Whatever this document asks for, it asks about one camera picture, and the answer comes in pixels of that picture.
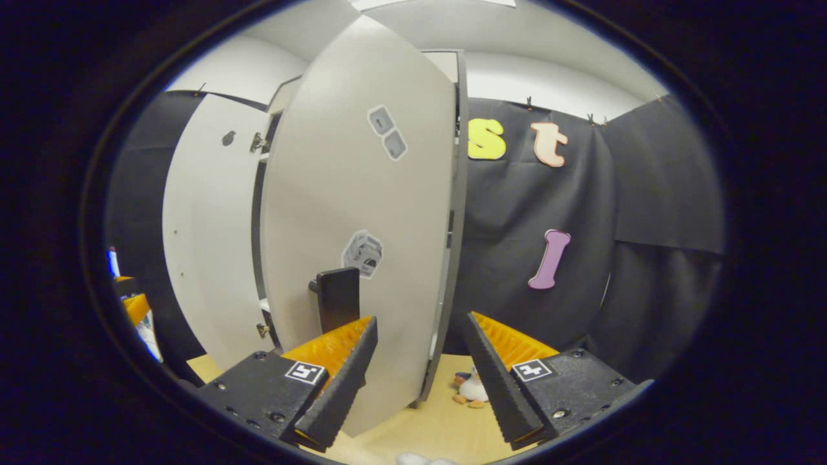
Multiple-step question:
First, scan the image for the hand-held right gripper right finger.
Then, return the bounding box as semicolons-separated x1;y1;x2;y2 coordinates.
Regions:
464;311;653;451

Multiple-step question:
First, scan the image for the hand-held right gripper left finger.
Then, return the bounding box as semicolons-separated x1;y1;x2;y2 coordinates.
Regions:
197;315;379;453

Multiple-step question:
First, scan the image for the grey cabinet door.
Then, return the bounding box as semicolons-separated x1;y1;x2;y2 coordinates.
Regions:
162;94;275;372
260;15;467;439

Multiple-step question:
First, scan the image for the grey cabinet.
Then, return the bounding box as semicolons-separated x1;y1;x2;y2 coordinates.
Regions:
251;49;470;404

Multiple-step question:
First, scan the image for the penguin plush toy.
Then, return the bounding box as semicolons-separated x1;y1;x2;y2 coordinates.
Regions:
452;367;490;409

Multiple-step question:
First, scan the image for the black backdrop cloth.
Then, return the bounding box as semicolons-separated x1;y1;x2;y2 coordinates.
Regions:
107;90;726;385

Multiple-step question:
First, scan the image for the large ceiling light panel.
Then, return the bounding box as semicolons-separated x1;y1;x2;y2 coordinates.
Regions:
349;0;518;10

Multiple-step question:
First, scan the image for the black right door handle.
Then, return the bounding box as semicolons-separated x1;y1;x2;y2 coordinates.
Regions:
309;267;361;334

